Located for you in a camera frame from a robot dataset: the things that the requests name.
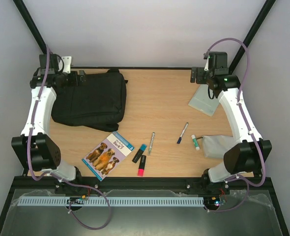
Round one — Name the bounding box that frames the grey notebook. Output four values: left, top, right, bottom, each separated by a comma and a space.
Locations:
188, 85, 219, 117

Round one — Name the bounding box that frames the black aluminium frame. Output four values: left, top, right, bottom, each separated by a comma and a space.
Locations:
0, 0, 289, 236

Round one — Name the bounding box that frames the white glue stick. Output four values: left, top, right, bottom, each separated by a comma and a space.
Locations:
191, 135, 200, 150

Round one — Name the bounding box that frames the grey slotted cable duct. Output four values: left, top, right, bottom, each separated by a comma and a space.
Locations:
17, 196, 204, 207

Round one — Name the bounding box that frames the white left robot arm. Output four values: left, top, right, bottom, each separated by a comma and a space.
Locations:
11, 53, 84, 183

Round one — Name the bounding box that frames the green marker pen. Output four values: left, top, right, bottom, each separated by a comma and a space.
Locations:
148, 132, 155, 155

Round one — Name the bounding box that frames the blue highlighter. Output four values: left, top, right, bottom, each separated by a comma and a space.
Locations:
132, 144, 147, 163

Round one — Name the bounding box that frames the black backpack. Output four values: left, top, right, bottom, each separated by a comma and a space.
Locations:
51, 69, 128, 132

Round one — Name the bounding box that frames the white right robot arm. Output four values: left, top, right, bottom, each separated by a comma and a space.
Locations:
191, 51, 272, 193

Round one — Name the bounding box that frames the grey pencil pouch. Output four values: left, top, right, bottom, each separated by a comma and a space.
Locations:
202, 135, 235, 159

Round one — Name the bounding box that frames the dog picture book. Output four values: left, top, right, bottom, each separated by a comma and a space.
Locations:
82, 132, 135, 181

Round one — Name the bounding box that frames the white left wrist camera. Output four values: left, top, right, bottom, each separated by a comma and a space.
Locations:
61, 56, 72, 74

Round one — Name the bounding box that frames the pink highlighter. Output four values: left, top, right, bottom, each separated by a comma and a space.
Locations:
137, 155, 146, 177

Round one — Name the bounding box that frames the blue marker pen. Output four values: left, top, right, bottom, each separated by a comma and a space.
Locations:
177, 122, 189, 144

